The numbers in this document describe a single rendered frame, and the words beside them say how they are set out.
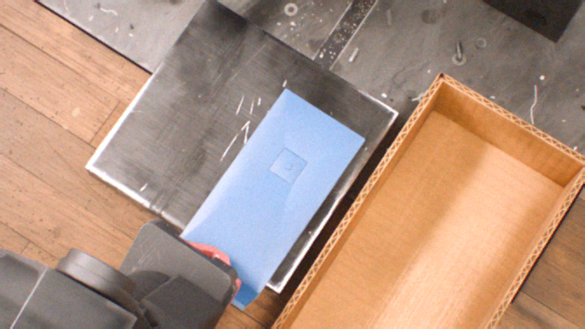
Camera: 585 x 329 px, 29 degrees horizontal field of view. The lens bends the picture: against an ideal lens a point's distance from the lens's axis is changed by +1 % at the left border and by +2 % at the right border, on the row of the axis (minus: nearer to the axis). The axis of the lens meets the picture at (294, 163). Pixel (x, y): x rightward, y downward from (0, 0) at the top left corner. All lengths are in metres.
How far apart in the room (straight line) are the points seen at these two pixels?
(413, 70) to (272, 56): 0.11
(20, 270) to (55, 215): 0.33
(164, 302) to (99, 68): 0.27
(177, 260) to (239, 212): 0.13
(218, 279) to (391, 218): 0.19
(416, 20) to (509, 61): 0.08
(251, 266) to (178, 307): 0.15
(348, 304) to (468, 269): 0.09
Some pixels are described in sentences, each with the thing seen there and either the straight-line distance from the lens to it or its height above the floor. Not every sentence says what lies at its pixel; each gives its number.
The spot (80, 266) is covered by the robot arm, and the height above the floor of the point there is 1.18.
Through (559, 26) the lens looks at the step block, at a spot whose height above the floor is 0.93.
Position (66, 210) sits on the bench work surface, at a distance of 0.85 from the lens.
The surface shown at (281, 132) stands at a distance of 0.82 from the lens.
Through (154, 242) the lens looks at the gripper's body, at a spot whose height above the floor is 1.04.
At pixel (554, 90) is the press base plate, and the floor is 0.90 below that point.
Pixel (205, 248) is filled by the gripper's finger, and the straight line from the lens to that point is 0.76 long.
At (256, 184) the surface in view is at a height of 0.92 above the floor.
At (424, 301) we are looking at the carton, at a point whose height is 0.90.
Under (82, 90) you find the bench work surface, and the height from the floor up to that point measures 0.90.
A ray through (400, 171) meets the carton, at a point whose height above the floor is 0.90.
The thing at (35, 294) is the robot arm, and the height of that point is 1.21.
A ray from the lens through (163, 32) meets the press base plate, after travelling 0.88.
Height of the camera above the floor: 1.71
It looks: 75 degrees down
